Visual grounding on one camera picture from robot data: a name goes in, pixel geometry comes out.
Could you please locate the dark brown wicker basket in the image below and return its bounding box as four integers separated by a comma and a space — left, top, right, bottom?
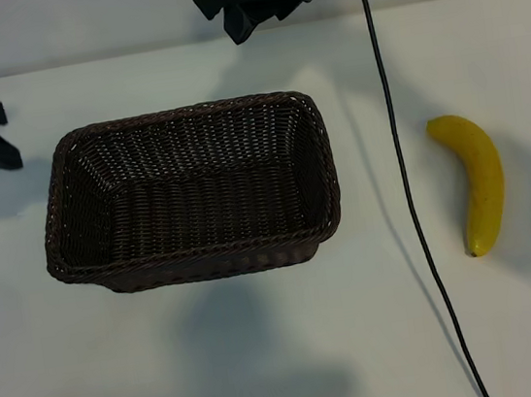
27, 84, 351, 304

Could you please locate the yellow banana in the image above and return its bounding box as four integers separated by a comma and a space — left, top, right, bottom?
424, 108, 515, 263

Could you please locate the thin black dangling cable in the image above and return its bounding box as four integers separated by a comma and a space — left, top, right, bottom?
351, 0, 493, 397

